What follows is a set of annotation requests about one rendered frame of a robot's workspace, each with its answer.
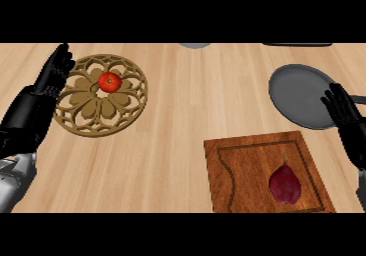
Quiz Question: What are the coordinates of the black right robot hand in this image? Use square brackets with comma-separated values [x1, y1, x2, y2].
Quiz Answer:
[319, 82, 366, 172]

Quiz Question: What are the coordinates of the ornate round wooden trivet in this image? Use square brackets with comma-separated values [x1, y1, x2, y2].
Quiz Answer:
[51, 53, 149, 138]

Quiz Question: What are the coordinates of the grey round object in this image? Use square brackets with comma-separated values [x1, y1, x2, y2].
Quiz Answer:
[177, 42, 212, 50]

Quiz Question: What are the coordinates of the brown wooden cutting board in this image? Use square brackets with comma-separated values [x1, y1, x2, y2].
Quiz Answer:
[202, 130, 338, 214]

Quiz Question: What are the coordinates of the red apple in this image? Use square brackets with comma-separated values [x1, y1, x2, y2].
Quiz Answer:
[96, 71, 124, 94]

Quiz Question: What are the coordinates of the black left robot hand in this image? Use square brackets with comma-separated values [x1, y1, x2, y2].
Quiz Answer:
[0, 42, 76, 161]

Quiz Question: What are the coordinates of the grey frying pan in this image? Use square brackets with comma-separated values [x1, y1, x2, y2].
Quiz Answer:
[267, 63, 366, 131]

